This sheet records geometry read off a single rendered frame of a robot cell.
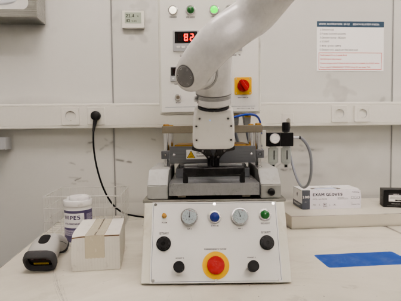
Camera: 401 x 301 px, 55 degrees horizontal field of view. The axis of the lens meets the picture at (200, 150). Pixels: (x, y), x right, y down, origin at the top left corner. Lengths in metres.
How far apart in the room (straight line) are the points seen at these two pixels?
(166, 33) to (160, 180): 0.53
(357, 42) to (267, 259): 1.17
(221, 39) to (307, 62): 1.00
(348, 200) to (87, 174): 1.04
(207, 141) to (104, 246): 0.37
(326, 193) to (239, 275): 0.71
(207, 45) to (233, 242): 0.45
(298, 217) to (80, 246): 0.74
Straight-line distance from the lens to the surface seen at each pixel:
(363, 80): 1.82
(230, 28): 0.78
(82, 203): 1.22
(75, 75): 1.67
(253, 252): 0.92
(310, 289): 0.91
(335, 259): 1.12
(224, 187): 0.93
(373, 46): 1.86
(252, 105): 1.26
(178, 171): 1.04
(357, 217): 1.48
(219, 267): 0.90
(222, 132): 0.91
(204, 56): 0.77
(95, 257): 1.02
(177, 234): 0.92
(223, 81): 0.86
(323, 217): 1.43
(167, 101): 1.25
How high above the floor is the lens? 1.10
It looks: 3 degrees down
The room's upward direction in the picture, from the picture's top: 1 degrees counter-clockwise
